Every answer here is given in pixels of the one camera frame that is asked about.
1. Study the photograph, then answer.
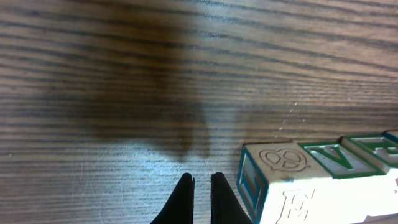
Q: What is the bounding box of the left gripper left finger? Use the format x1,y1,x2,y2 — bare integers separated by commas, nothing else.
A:
151,173,195,224

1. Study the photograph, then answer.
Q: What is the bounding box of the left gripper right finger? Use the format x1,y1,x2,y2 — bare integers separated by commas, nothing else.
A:
211,172,252,224

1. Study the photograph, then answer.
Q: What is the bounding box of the blue pictogram block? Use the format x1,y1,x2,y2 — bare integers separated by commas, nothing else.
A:
236,142,332,223

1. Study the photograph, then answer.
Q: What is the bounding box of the yellow block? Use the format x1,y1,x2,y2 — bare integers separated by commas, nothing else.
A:
341,133,397,216

